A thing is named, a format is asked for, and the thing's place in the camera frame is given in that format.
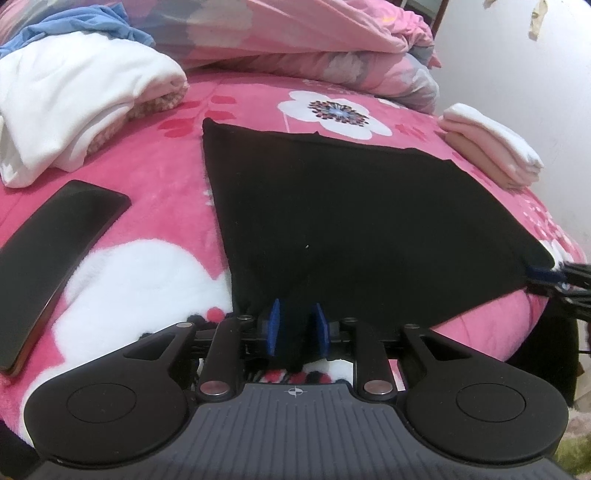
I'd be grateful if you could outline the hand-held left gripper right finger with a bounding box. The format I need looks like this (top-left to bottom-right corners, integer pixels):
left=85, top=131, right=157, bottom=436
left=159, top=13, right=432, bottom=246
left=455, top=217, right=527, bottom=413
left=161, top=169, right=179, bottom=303
left=314, top=302, right=469, bottom=402

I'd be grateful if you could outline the green floor mat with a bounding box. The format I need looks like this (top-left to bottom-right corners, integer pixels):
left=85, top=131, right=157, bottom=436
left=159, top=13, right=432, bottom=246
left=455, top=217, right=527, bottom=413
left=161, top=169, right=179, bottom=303
left=551, top=431, right=591, bottom=480

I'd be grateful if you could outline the white crumpled garment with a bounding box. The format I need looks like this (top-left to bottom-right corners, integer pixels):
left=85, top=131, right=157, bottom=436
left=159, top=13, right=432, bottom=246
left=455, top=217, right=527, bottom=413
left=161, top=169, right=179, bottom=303
left=0, top=34, right=188, bottom=189

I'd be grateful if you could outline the pink floral quilt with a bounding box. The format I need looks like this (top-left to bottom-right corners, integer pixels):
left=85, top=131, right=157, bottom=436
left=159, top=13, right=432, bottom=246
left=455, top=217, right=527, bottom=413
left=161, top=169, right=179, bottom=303
left=0, top=0, right=441, bottom=116

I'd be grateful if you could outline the light blue garment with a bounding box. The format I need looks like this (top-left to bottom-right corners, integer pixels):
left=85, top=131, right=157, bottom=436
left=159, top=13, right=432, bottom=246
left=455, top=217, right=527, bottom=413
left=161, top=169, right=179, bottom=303
left=0, top=4, right=155, bottom=58

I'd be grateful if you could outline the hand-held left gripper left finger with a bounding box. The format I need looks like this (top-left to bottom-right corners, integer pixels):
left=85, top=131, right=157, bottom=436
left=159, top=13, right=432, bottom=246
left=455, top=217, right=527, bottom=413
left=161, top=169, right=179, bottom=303
left=122, top=299, right=283, bottom=402

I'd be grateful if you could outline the pink flower-print blanket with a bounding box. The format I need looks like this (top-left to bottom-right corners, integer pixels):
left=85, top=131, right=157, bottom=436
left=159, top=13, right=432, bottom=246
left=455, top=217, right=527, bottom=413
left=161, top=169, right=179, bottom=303
left=0, top=69, right=587, bottom=444

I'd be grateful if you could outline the beige folded garment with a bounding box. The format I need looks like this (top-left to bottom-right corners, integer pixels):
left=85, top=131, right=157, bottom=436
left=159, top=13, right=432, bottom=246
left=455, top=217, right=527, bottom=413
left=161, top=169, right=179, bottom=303
left=445, top=131, right=527, bottom=190

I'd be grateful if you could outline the yellowed wall tape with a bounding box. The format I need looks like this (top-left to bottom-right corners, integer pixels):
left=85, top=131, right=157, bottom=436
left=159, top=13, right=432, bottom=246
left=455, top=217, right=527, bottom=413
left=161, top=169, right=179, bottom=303
left=529, top=0, right=549, bottom=41

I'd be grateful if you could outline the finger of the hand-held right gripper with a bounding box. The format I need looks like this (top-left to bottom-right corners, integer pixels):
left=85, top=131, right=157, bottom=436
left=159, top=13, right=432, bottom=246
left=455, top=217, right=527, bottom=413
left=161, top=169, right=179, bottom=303
left=529, top=261, right=591, bottom=285
left=526, top=281, right=591, bottom=324

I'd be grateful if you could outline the black t-shirt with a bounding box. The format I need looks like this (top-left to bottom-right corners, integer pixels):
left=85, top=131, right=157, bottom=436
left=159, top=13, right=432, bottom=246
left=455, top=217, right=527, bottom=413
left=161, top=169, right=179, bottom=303
left=202, top=117, right=556, bottom=370

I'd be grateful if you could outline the stack of folded clothes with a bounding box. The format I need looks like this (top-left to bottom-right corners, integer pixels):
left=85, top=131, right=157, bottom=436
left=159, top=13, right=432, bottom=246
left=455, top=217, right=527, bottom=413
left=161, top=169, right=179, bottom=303
left=438, top=104, right=544, bottom=178

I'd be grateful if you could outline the black smartphone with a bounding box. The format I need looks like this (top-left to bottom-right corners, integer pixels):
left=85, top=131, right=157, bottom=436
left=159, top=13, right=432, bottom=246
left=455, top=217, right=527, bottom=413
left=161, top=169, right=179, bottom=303
left=0, top=180, right=131, bottom=377

